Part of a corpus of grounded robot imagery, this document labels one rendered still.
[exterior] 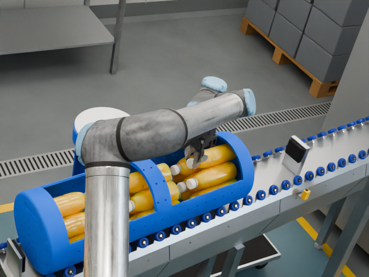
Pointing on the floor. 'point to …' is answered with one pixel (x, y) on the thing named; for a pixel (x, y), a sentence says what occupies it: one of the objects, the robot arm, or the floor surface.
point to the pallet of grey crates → (309, 35)
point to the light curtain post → (349, 234)
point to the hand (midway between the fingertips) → (189, 163)
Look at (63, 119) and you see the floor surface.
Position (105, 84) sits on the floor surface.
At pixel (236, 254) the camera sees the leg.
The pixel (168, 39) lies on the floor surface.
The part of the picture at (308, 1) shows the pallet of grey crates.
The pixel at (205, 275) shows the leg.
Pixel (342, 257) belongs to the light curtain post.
